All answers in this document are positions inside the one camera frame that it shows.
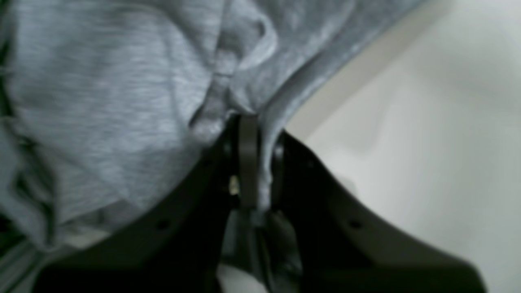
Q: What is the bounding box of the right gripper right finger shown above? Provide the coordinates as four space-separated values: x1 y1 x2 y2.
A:
274 132 487 293

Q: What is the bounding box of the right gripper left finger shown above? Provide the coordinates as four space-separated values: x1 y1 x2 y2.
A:
32 116 259 293

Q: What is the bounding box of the grey T-shirt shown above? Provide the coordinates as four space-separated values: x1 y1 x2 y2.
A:
0 0 424 253

